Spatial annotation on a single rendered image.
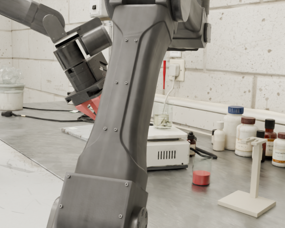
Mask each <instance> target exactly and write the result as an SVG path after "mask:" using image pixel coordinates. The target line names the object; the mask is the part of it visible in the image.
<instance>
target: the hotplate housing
mask: <svg viewBox="0 0 285 228"><path fill-rule="evenodd" d="M189 159H190V143H189V142H188V141H187V140H185V139H183V138H165V139H148V140H147V170H162V169H176V168H188V165H187V164H189Z"/></svg>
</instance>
